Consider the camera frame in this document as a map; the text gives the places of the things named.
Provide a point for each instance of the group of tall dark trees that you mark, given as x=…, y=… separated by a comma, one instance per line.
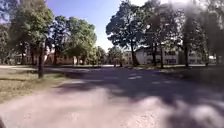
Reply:
x=156, y=30

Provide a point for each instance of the grey asphalt path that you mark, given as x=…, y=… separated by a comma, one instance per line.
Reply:
x=100, y=103

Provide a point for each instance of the red brick building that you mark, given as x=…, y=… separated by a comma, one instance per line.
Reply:
x=63, y=59

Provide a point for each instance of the tree with straight dark trunk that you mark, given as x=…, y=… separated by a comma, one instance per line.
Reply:
x=40, y=65

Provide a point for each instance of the row of leafy trees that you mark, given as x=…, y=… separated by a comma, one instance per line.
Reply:
x=78, y=36

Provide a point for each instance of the white building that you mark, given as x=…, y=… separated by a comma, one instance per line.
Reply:
x=143, y=56

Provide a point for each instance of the shaded grass verge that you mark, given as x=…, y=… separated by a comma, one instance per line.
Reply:
x=200, y=71

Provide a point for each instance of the pale crossing path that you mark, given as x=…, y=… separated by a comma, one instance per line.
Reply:
x=20, y=67

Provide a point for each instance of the dry grass lawn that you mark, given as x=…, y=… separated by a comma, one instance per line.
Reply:
x=16, y=85

